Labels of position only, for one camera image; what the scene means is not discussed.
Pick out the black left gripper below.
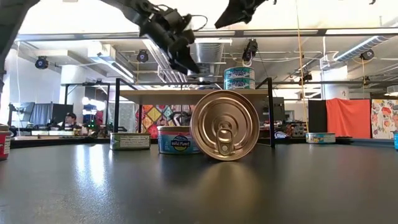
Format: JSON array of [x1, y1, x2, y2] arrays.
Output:
[[141, 6, 201, 75]]

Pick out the Wild Planet salmon can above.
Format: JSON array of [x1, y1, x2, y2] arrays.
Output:
[[189, 89, 261, 162], [157, 125, 202, 156]]

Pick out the green label gold lid can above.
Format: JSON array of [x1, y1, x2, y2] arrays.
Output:
[[109, 133, 152, 151]]

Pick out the wooden shelf with black legs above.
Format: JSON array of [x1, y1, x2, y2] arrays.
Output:
[[112, 77, 275, 149]]

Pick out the hanging black device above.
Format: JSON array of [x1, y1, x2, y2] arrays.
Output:
[[241, 39, 259, 63], [298, 67, 313, 86]]

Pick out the colourful patchwork quilt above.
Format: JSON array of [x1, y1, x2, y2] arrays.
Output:
[[135, 104, 177, 139]]

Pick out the person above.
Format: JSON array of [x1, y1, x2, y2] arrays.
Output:
[[63, 112, 79, 131]]

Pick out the black panel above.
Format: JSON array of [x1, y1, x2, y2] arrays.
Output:
[[307, 99, 327, 134]]

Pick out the multicolour label tuna can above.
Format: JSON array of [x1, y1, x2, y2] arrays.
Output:
[[305, 132, 336, 144]]

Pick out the orange cloth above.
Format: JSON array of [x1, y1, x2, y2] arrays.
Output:
[[325, 98, 372, 139]]

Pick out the floral cloth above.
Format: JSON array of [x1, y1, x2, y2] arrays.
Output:
[[371, 98, 398, 133]]

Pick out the black table mat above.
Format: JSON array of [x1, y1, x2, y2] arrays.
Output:
[[0, 141, 398, 224]]

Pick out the red label can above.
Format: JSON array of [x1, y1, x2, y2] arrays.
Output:
[[0, 131, 12, 161]]

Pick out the silver air duct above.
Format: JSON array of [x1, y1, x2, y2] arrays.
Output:
[[189, 42, 225, 91]]

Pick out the black ceiling camera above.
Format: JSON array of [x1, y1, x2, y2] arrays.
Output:
[[136, 49, 149, 63], [359, 49, 376, 62], [34, 55, 50, 70]]

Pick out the yellow rope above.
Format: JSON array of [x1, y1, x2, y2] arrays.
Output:
[[294, 0, 308, 133]]

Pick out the black metal stand frame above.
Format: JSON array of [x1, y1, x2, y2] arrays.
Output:
[[63, 79, 112, 125]]

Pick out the white ribbed duct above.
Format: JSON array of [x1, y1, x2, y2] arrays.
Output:
[[334, 34, 398, 63]]

